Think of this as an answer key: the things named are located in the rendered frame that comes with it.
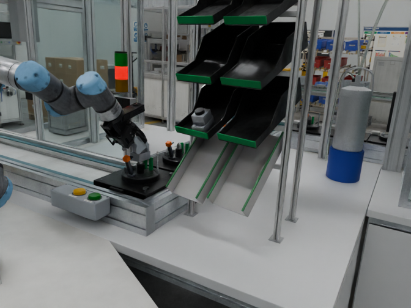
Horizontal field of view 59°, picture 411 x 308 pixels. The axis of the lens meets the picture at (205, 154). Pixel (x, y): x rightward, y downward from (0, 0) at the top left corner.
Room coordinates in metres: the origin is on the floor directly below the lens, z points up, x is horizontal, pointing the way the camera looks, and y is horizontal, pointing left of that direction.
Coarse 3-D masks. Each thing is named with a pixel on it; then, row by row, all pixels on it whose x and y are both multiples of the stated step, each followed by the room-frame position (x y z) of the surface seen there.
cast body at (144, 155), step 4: (148, 144) 1.28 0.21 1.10; (132, 152) 1.25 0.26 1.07; (144, 152) 1.26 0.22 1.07; (148, 152) 1.28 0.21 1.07; (136, 156) 1.24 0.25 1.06; (140, 156) 1.24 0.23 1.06; (144, 156) 1.26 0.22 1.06; (148, 156) 1.28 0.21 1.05; (132, 160) 1.25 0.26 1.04; (136, 160) 1.24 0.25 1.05; (140, 160) 1.24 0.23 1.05; (144, 160) 1.26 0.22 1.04
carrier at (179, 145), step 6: (180, 144) 1.49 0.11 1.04; (186, 144) 1.52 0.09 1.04; (174, 150) 1.60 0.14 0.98; (180, 150) 1.49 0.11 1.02; (186, 150) 1.52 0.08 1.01; (156, 156) 1.54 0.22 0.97; (162, 156) 1.54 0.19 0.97; (168, 156) 1.48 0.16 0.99; (174, 156) 1.49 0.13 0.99; (180, 156) 1.48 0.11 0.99; (156, 162) 1.46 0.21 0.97; (162, 162) 1.46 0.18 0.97; (168, 162) 1.44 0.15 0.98; (174, 162) 1.43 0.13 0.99; (156, 168) 1.40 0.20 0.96; (162, 168) 1.39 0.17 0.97; (168, 168) 1.39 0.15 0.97; (174, 168) 1.39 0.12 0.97
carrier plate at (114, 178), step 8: (104, 176) 1.27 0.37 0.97; (112, 176) 1.27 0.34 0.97; (120, 176) 1.28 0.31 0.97; (160, 176) 1.29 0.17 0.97; (168, 176) 1.30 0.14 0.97; (96, 184) 1.22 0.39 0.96; (104, 184) 1.20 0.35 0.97; (112, 184) 1.19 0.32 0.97; (120, 184) 1.20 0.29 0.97; (128, 184) 1.20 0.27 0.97; (144, 184) 1.21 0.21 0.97; (152, 184) 1.21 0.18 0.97; (160, 184) 1.21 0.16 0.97; (128, 192) 1.14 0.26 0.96; (136, 192) 1.13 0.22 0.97; (144, 192) 1.13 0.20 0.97; (152, 192) 1.14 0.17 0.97
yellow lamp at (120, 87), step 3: (117, 81) 1.44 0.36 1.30; (120, 81) 1.44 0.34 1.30; (123, 81) 1.44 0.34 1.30; (126, 81) 1.45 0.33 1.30; (117, 84) 1.44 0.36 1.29; (120, 84) 1.44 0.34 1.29; (123, 84) 1.44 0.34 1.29; (126, 84) 1.45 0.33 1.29; (117, 87) 1.44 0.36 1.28; (120, 87) 1.44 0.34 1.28; (123, 87) 1.44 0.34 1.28; (126, 87) 1.45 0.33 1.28; (117, 90) 1.44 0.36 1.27; (120, 90) 1.44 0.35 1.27; (123, 90) 1.44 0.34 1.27; (126, 90) 1.45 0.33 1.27
